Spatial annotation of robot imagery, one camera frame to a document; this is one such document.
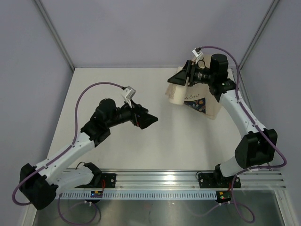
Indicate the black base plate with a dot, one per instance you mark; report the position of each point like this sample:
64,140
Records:
108,180
208,180

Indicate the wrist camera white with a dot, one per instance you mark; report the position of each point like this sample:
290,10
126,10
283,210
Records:
127,93
198,54

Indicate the beige canvas tote bag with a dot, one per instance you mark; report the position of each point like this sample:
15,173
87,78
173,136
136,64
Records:
204,98

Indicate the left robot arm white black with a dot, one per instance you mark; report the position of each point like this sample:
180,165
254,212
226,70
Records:
41,183

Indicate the aluminium mounting rail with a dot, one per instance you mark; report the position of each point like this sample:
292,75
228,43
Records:
186,180

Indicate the cream bottle with lettering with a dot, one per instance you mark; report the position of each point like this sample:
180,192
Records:
177,94

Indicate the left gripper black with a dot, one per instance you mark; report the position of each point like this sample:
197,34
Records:
138,113

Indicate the right aluminium frame post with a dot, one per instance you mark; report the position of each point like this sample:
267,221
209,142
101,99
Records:
263,24

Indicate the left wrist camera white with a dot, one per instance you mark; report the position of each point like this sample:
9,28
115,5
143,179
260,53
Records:
127,93

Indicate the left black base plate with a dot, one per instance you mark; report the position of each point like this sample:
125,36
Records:
108,180

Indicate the aluminium frame post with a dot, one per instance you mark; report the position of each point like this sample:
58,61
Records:
263,24
53,32

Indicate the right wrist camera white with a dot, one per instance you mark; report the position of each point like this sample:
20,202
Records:
198,54

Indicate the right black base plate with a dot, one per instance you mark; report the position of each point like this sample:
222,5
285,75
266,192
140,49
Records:
208,180

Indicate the left aluminium frame post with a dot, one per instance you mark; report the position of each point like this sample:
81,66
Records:
53,32

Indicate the white slotted cable duct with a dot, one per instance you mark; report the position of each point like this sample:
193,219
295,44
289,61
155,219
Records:
138,195

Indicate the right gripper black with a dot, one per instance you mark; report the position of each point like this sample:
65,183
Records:
186,76

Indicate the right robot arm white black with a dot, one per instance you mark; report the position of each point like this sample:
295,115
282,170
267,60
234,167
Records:
256,147

